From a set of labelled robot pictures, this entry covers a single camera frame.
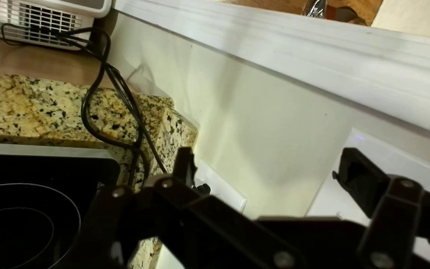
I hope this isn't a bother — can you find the white wall outlet plate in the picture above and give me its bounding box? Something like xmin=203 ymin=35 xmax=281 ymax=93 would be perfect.
xmin=193 ymin=162 xmax=249 ymax=216

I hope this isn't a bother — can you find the black induction cooktop silver rim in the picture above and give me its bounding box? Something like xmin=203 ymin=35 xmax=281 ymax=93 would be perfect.
xmin=0 ymin=143 xmax=122 ymax=269

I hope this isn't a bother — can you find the wooden cabinet side panel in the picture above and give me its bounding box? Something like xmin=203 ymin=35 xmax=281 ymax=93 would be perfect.
xmin=0 ymin=32 xmax=118 ymax=90

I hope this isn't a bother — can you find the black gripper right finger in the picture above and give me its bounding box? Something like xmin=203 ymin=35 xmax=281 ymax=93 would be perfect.
xmin=331 ymin=147 xmax=430 ymax=269

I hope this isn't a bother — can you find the white air purifier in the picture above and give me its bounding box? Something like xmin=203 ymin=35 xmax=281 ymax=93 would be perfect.
xmin=0 ymin=0 xmax=115 ymax=53

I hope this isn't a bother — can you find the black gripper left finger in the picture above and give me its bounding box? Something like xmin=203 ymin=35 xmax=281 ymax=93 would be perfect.
xmin=63 ymin=146 xmax=212 ymax=269

